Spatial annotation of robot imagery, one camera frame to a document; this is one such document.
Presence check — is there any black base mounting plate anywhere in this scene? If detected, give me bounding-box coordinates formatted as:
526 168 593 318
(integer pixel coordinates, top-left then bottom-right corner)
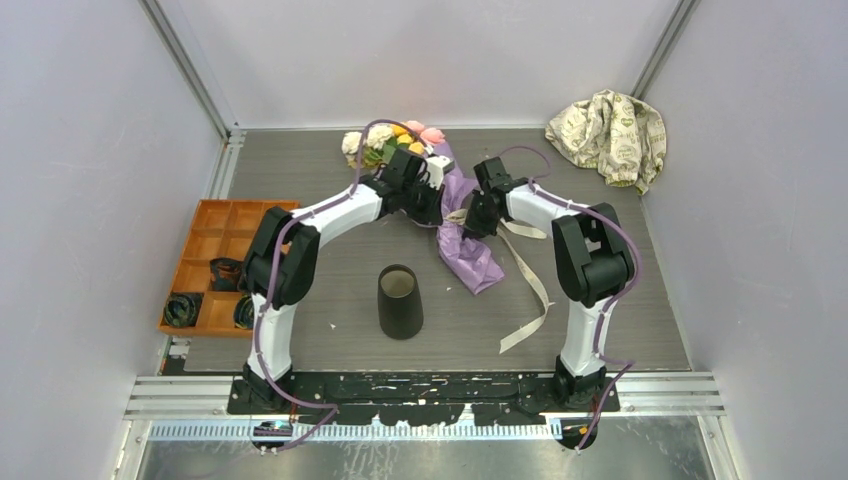
227 372 620 427

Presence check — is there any rolled dark fabric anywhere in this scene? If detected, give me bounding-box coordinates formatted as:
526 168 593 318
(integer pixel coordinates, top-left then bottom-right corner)
163 292 204 328
233 295 255 330
209 257 243 292

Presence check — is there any rolled dark fabric lower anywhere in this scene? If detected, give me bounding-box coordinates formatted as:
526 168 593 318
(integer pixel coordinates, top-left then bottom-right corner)
233 295 255 330

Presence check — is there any orange compartment tray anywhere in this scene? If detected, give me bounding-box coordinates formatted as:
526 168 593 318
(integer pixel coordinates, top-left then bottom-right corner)
158 199 300 338

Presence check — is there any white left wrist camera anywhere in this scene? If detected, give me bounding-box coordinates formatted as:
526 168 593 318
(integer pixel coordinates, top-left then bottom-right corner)
425 155 454 190

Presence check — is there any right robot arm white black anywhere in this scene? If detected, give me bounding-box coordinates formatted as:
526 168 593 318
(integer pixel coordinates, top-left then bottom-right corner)
464 157 637 411

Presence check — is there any cream ribbon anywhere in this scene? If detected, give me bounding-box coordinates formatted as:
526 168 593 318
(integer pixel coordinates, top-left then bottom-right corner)
440 208 552 354

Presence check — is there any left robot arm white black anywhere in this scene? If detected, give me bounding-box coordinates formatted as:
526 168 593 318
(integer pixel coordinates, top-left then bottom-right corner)
242 148 454 413

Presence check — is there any rolled dark fabric left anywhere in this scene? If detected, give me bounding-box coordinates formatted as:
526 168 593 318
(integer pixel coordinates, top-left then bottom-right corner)
163 292 204 328

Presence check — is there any patterned cream cloth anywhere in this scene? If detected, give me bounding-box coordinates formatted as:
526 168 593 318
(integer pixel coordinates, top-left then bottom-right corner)
544 90 667 195

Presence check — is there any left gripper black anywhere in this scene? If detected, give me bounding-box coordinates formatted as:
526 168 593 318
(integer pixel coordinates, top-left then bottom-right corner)
400 174 444 225

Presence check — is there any purple flower bouquet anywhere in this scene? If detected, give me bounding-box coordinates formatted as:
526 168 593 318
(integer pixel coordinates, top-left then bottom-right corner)
341 119 507 297

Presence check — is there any rolled dark fabric middle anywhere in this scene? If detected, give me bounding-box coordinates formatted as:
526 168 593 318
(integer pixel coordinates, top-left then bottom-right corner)
209 257 243 292

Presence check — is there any dark cylindrical vase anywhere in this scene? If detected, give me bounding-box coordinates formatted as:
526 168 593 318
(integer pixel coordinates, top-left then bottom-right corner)
377 264 424 340

